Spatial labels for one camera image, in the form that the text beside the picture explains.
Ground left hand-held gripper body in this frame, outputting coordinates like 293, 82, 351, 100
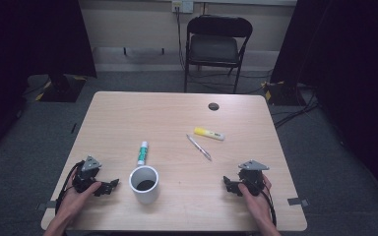
72, 154, 105, 194

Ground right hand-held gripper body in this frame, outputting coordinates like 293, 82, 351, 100
237, 159, 271, 198

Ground white cup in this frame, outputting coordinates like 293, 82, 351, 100
128, 165, 160, 206

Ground green and white glue stick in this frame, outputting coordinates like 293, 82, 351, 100
136, 141, 150, 167

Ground silver pen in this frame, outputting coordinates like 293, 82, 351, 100
185, 133, 213, 162

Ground person's right hand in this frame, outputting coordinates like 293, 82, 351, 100
237, 173, 274, 224

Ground person's left hand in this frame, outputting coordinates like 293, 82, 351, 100
57, 169, 103, 222

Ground grey tape strip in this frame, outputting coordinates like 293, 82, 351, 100
286, 197, 310, 207
35, 200, 59, 211

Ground yellow highlighter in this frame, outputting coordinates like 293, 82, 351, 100
193, 126, 226, 142

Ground black stand base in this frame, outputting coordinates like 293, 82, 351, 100
263, 80, 308, 107
34, 73, 89, 103

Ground black folding chair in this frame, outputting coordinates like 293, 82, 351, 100
183, 14, 254, 94

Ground black curtain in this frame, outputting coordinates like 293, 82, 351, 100
270, 0, 378, 206
0, 0, 98, 166

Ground left hand-held gripper black cable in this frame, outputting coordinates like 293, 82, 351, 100
54, 160, 85, 215

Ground hand-held gripper black cable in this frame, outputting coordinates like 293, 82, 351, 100
54, 160, 85, 215
259, 181, 278, 228

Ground right hand-held gripper black cable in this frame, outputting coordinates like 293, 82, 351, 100
259, 181, 278, 228

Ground black floor cables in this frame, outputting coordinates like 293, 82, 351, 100
273, 89, 320, 130

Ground black wall cable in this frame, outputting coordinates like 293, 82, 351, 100
175, 8, 187, 72

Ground white wall outlet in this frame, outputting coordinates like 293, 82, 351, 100
171, 0, 195, 15

